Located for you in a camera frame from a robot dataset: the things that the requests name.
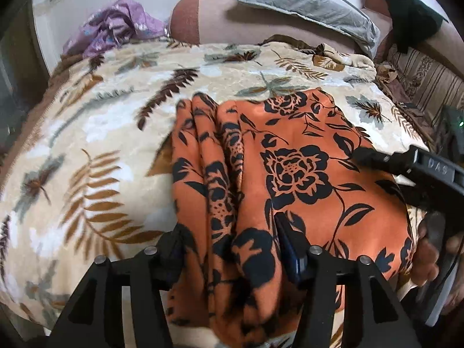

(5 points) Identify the orange black floral shirt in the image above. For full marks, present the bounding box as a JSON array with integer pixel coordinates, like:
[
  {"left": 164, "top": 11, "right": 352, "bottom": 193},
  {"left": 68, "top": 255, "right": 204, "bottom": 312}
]
[{"left": 170, "top": 89, "right": 416, "bottom": 348}]

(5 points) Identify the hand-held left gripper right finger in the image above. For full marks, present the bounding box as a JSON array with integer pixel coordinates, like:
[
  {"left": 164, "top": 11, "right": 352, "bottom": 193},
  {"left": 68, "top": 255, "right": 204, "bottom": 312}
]
[{"left": 274, "top": 212, "right": 421, "bottom": 348}]

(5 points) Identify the person's right hand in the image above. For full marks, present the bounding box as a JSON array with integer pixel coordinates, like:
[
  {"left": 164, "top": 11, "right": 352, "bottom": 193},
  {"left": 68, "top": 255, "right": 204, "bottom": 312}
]
[{"left": 412, "top": 220, "right": 464, "bottom": 288}]

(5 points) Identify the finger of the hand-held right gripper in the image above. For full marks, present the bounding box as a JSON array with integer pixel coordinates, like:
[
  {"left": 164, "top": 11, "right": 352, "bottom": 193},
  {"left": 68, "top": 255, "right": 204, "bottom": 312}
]
[{"left": 351, "top": 144, "right": 422, "bottom": 175}]

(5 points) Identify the grey pillow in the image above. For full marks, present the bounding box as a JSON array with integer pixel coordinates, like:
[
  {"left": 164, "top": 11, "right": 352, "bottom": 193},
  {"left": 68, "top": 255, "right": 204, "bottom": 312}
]
[{"left": 234, "top": 0, "right": 381, "bottom": 59}]

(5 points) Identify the cream leaf-print blanket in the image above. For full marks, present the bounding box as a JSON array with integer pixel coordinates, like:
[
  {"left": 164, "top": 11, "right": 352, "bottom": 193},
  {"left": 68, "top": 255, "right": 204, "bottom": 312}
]
[{"left": 0, "top": 36, "right": 436, "bottom": 338}]

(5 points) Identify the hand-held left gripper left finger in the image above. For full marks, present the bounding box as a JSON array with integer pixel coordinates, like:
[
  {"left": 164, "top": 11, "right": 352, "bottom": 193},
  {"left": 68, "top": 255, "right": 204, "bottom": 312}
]
[{"left": 45, "top": 223, "right": 190, "bottom": 348}]

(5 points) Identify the black garment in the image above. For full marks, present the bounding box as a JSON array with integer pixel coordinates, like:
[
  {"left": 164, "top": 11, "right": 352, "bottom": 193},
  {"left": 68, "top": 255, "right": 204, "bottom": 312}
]
[{"left": 362, "top": 0, "right": 449, "bottom": 55}]

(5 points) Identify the purple floral cloth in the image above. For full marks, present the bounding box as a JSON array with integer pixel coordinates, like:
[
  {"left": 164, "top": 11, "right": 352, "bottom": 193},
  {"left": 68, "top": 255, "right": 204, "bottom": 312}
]
[{"left": 63, "top": 0, "right": 169, "bottom": 59}]

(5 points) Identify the striped sofa cushion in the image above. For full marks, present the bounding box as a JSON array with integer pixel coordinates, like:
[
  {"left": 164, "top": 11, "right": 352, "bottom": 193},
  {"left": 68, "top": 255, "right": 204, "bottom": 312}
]
[{"left": 383, "top": 43, "right": 464, "bottom": 133}]

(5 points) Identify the pink bolster cushion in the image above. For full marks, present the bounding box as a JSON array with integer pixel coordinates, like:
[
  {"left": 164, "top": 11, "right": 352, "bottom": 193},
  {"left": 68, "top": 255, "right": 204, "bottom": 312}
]
[{"left": 170, "top": 0, "right": 464, "bottom": 80}]

